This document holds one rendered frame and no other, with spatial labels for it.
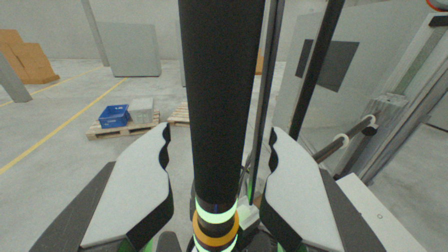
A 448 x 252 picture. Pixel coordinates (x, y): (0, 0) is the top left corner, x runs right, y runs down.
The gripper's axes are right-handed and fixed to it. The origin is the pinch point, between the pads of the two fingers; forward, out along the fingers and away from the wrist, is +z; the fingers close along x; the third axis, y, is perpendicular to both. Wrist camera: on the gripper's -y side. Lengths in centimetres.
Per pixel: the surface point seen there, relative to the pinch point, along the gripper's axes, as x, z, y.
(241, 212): 2.7, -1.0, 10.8
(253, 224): 4.1, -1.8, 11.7
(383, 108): 47, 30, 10
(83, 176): -185, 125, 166
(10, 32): -676, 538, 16
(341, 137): 23.7, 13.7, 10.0
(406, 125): 70, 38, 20
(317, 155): 15.8, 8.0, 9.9
